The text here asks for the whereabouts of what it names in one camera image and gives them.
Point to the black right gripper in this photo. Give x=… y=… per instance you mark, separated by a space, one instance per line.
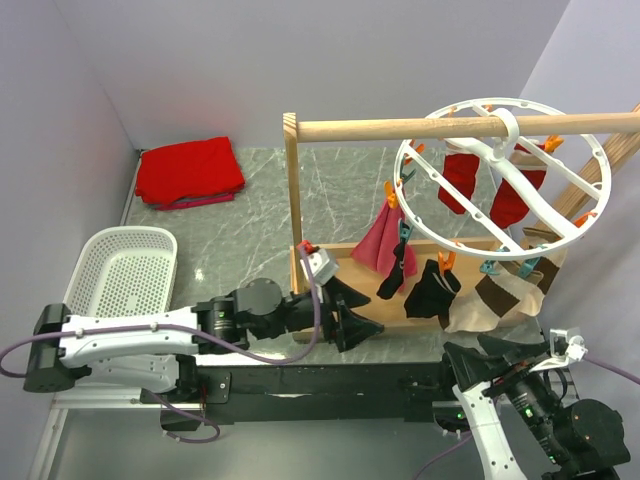
x=469 y=363

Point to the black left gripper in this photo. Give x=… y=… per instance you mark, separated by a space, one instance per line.
x=351 y=328

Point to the cream brown striped sock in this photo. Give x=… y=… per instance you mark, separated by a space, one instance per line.
x=499 y=299

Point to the black striped sock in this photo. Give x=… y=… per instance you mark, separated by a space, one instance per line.
x=433 y=295

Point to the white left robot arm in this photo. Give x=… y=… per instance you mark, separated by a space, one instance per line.
x=158 y=352

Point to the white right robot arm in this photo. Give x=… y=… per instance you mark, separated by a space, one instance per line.
x=584 y=440

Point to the white round clip hanger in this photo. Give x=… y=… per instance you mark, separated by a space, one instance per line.
x=488 y=130

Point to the pink hanging cloth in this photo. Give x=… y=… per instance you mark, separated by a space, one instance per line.
x=375 y=250

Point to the teal clip front left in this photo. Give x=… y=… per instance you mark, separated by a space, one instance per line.
x=405 y=231

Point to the orange clip front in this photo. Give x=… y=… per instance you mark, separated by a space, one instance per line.
x=446 y=261

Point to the orange clip holding pink cloth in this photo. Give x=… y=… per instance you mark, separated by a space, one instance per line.
x=390 y=194

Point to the teal clip left rim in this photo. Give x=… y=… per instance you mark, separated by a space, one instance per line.
x=405 y=177

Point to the orange clip right rim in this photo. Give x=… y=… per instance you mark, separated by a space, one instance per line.
x=580 y=221

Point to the orange clip back left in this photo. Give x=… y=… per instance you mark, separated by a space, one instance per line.
x=413 y=150

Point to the left red sock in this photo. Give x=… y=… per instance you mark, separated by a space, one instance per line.
x=459 y=169

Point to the folded red cloth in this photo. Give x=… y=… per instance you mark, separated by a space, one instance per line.
x=189 y=173

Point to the orange clip back right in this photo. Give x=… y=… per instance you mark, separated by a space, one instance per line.
x=552 y=143

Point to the white perforated plastic basket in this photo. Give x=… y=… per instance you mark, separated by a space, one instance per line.
x=124 y=271

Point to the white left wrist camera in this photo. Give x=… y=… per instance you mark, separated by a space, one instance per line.
x=319 y=262

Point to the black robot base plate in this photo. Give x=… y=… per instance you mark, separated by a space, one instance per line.
x=239 y=394

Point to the aluminium frame rail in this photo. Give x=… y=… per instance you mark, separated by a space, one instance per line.
x=64 y=407

